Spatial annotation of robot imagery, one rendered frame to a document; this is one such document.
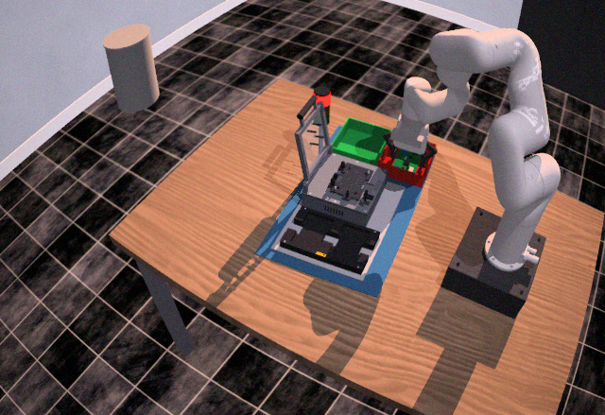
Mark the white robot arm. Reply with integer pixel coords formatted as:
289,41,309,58
390,28,561,271

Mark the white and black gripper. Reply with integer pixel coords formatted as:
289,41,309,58
383,115,438,170

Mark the green circuit board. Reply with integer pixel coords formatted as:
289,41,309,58
393,148,422,173

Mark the green bin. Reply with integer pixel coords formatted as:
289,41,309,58
333,117,391,166

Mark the red bin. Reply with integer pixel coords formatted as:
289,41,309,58
377,145,432,188

